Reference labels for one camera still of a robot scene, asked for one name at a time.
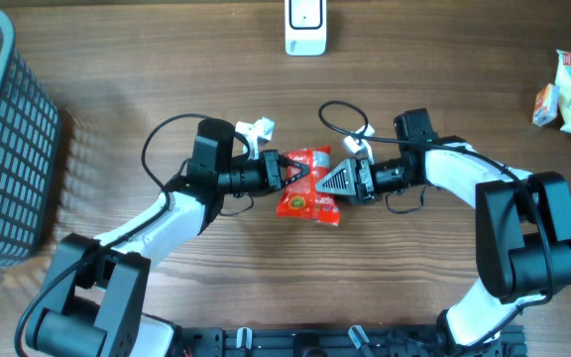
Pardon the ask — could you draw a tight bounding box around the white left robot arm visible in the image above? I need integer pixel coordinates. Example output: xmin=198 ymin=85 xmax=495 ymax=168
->
xmin=14 ymin=115 xmax=310 ymax=356

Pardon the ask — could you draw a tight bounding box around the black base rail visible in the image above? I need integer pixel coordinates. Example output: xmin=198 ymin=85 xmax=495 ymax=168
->
xmin=166 ymin=324 xmax=528 ymax=357

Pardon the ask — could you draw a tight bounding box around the white barcode scanner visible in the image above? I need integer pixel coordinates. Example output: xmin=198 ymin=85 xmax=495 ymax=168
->
xmin=285 ymin=0 xmax=328 ymax=57

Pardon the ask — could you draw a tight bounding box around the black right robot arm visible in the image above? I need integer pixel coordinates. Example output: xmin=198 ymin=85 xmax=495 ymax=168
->
xmin=315 ymin=109 xmax=571 ymax=356

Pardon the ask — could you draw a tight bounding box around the red snack packet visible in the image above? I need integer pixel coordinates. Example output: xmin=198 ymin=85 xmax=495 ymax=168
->
xmin=277 ymin=146 xmax=341 ymax=226

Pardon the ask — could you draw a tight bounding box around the orange tissue pack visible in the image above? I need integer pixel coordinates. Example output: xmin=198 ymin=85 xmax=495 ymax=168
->
xmin=531 ymin=83 xmax=559 ymax=127

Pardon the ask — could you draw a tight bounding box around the grey plastic mesh basket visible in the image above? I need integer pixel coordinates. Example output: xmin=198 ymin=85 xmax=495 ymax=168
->
xmin=0 ymin=10 xmax=62 ymax=269

